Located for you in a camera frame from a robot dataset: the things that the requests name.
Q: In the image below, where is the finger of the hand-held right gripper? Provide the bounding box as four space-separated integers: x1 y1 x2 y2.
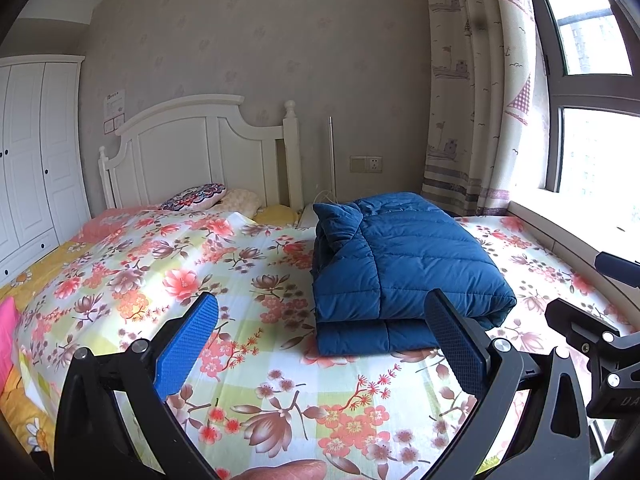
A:
545 299 640 417
596 252 640 277

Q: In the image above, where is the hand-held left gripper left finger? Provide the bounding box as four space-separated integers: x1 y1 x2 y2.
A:
54 292 221 480

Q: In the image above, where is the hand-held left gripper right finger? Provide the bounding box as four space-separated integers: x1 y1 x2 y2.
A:
424 289 592 480

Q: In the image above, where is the blue quilted jacket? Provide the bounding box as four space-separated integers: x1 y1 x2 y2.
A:
311 191 517 357

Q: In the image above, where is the person's left hand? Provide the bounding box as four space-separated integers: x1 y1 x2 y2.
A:
232 459 328 480

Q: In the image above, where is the beige window sill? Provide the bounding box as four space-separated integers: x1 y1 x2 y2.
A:
505 199 640 322

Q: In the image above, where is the floral blanket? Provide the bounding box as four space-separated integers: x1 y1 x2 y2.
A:
15 207 626 480

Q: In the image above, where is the patterned round pillow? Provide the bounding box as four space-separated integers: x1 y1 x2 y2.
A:
160 183 227 212

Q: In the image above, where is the cream pillow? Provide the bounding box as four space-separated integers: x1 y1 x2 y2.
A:
217 188 264 217

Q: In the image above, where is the yellow pillow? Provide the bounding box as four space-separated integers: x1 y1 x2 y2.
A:
255 204 302 227

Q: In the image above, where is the yellow flowered bed sheet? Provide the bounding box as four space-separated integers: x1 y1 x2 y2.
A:
0 240 103 461

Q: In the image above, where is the pink cloth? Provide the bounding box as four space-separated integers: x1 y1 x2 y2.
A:
0 296 21 387

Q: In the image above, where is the window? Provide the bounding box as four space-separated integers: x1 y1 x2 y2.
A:
525 0 640 202

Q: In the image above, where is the white bed headboard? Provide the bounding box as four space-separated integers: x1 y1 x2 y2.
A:
97 94 303 212

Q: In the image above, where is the printed curtain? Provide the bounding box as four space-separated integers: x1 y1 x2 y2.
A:
420 0 551 218

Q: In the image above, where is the white wardrobe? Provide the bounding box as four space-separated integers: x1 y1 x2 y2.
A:
0 55 92 286

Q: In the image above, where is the paper wall notice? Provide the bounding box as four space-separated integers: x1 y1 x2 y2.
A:
103 90 126 121

